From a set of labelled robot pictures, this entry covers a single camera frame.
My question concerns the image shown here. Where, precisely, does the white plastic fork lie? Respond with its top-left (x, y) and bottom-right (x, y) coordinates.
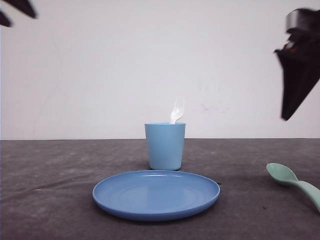
top-left (170, 98), bottom-right (185, 124)

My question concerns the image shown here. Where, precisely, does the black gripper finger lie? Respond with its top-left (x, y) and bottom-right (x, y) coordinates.
top-left (0, 10), bottom-right (12, 27)
top-left (16, 0), bottom-right (37, 19)
top-left (274, 49), bottom-right (320, 121)

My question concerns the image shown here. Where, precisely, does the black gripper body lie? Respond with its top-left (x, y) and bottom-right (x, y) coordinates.
top-left (283, 8), bottom-right (320, 57)

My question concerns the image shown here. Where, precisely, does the light blue plastic cup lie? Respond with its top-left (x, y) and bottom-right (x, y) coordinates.
top-left (144, 122), bottom-right (186, 171)

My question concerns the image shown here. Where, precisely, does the mint green plastic spoon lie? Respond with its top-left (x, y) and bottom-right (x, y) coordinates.
top-left (266, 162), bottom-right (320, 212)

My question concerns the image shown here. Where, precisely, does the blue round plastic plate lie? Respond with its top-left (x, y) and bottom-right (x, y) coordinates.
top-left (92, 170), bottom-right (221, 222)

